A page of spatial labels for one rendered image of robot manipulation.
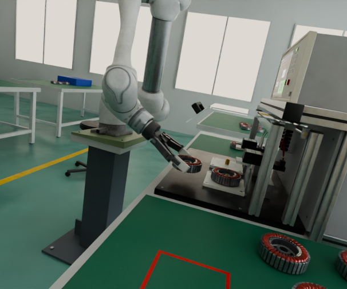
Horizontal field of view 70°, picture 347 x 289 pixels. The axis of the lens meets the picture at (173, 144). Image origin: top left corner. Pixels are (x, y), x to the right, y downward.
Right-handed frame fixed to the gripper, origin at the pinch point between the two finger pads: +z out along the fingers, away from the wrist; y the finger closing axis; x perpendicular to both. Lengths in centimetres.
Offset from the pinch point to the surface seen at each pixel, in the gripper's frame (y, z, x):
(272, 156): 16.2, 16.0, 24.0
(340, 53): 7, 11, 57
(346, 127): 18, 23, 42
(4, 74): -476, -508, -328
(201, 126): -161, -8, -16
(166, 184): 10.9, -0.4, -7.3
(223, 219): 20.1, 18.7, 1.3
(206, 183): 2.7, 10.4, 0.2
